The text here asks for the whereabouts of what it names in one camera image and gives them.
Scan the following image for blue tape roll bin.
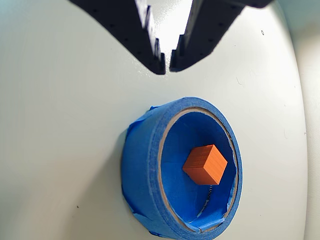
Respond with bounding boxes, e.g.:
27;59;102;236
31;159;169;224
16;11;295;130
120;96;243;239

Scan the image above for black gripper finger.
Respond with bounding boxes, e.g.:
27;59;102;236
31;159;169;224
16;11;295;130
169;0;272;73
68;0;167;76

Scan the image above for small cube block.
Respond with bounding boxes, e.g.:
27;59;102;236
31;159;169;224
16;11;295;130
182;144;228;186

